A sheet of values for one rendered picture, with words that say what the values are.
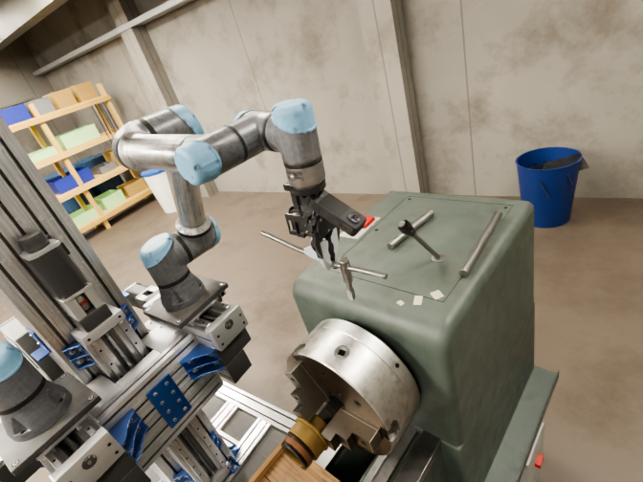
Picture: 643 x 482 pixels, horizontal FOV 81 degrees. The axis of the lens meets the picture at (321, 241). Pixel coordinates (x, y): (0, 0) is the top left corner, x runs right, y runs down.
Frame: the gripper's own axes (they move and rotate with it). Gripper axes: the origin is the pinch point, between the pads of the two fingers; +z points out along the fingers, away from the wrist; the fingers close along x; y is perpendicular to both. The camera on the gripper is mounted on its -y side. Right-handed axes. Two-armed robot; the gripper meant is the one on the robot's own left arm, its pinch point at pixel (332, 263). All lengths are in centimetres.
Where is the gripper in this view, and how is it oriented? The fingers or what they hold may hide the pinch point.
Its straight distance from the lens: 84.4
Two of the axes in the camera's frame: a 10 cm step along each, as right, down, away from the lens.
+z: 1.7, 8.2, 5.5
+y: -8.3, -1.8, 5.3
